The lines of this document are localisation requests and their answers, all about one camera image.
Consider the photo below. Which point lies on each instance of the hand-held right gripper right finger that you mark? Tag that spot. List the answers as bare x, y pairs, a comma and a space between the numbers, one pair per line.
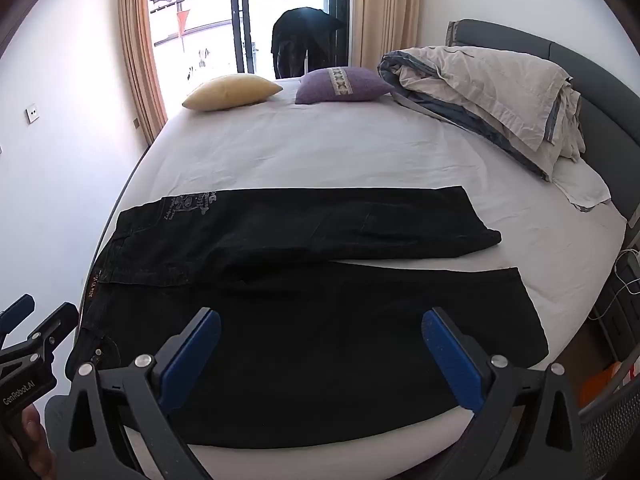
452, 365

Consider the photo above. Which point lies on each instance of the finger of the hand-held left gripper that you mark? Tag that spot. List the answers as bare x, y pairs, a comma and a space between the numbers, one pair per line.
17, 306
62, 316

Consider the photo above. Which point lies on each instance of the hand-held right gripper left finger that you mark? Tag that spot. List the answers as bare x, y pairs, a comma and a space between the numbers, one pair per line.
192, 360

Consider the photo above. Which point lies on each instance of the black pants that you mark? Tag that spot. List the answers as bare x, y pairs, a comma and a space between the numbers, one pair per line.
300, 310

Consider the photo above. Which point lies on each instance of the person's left hand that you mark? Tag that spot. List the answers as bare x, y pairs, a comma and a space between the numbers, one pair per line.
37, 435

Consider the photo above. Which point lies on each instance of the orange bag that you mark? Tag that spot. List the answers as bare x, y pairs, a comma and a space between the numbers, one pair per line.
600, 382

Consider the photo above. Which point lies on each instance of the grey mesh chair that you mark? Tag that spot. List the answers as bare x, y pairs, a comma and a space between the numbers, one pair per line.
612, 435

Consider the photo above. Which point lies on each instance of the dark nightstand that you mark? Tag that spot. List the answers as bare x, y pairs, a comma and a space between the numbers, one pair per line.
622, 320

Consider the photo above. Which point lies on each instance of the white pillow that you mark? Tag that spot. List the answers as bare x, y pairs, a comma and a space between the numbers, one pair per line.
582, 185

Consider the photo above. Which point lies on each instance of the bed with white sheet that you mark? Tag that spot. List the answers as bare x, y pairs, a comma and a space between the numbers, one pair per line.
325, 150

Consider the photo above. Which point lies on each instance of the beige curtain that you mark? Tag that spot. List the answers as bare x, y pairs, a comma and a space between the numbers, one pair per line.
385, 10
142, 60

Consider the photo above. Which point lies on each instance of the yellow pillow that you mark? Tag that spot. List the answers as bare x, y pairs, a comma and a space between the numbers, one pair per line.
230, 91

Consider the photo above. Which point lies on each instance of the beige and grey duvet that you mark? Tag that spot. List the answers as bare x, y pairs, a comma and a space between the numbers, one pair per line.
480, 90

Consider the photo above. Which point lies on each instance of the grey upholstered headboard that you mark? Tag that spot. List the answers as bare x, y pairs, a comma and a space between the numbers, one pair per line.
605, 125

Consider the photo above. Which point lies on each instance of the purple patterned pillow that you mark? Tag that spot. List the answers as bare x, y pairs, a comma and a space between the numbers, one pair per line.
345, 85

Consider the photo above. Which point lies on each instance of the orange hanging cloth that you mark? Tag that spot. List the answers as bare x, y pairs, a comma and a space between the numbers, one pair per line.
182, 21

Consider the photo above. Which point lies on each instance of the black bag on windowsill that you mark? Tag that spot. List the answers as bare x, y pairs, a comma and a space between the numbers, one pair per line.
300, 40

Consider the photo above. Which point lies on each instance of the white wall socket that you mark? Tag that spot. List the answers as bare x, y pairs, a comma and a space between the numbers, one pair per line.
32, 113

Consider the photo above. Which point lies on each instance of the black sliding door frame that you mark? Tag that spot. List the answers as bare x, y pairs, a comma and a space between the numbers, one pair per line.
241, 20

